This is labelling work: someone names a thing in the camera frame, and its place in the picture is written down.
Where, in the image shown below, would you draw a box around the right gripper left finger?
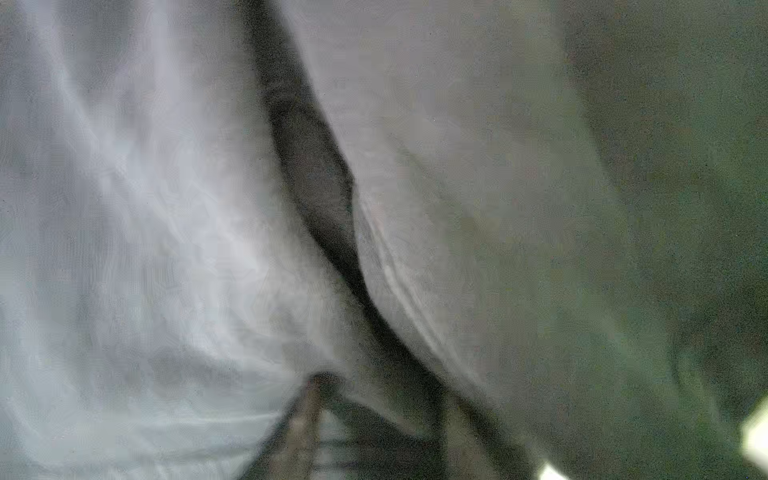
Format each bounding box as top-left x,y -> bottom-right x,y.
239,372 -> 336,480

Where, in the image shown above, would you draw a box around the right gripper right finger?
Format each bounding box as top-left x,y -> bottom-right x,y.
440,392 -> 534,480

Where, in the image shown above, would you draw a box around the black shorts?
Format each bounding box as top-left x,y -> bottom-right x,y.
1,1 -> 767,479

